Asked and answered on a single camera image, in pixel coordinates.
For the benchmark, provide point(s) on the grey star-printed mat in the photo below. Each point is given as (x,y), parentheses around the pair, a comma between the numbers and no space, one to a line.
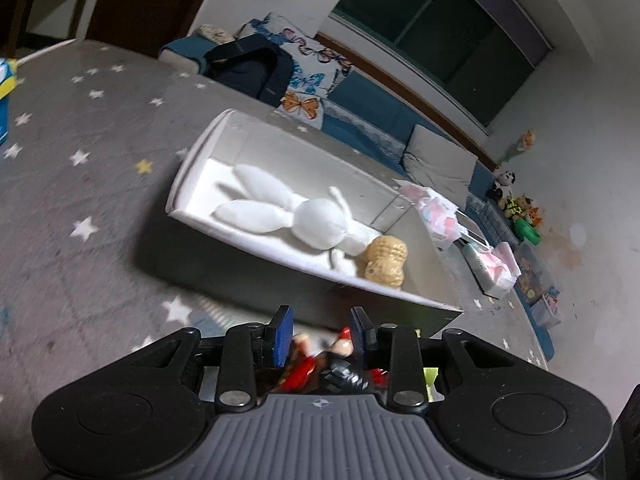
(75,110)

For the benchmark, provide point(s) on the black backpack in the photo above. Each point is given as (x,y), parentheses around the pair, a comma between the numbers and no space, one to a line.
(250,67)

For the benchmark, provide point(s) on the white plush bunny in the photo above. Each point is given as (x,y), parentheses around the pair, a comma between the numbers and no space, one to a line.
(315,220)

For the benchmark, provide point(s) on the clear plastic toy bin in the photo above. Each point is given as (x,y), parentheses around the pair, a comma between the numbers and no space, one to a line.
(537,280)

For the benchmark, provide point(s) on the red and black toy figure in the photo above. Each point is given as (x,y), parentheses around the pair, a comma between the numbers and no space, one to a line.
(300,367)

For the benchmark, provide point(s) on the panda plush toy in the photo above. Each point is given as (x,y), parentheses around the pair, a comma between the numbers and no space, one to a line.
(502,185)

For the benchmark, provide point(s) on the pink and white tissue pack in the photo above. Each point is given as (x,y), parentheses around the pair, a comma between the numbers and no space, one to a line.
(440,217)
(497,267)

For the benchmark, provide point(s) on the tan peanut plush toy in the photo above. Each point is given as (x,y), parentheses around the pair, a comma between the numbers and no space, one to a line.
(385,260)

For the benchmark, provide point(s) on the butterfly-printed pillow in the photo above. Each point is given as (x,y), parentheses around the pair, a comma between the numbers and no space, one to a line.
(305,80)

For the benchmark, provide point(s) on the grey square pillow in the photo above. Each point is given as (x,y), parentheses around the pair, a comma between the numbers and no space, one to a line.
(440,165)

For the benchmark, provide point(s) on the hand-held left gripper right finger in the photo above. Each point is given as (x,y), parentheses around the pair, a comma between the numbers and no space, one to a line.
(358,332)

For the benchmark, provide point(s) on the beige plush toy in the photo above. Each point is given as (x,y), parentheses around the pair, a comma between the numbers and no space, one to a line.
(216,34)

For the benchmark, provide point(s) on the white rectangular storage box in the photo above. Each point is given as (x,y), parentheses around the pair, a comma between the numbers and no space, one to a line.
(250,160)

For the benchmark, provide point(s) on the dark glass window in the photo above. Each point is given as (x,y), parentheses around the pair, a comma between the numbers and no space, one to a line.
(440,30)

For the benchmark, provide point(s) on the blue and white carton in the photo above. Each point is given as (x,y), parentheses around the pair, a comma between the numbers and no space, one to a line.
(5,100)

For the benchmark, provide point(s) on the yellow-green small object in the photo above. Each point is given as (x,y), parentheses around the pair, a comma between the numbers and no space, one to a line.
(430,376)

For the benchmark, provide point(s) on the green plastic toy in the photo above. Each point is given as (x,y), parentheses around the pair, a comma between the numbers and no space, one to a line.
(529,230)

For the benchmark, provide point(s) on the orange flower plush toy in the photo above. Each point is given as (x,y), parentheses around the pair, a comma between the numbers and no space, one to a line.
(525,142)

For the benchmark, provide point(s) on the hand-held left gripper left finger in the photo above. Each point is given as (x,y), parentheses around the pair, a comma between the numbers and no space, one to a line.
(281,336)

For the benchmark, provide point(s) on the yellow and black plush toy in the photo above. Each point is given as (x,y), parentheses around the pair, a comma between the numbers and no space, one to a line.
(515,206)

